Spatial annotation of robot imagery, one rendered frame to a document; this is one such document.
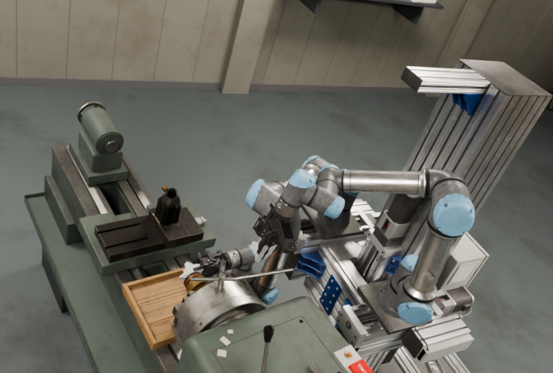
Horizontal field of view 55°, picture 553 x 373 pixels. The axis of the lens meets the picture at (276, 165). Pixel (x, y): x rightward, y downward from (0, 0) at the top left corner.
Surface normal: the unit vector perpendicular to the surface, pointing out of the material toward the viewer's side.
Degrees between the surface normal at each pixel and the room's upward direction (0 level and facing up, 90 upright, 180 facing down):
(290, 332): 0
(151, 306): 0
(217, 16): 90
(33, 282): 0
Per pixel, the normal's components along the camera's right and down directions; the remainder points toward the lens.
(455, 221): -0.15, 0.41
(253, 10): 0.42, 0.61
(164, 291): 0.27, -0.79
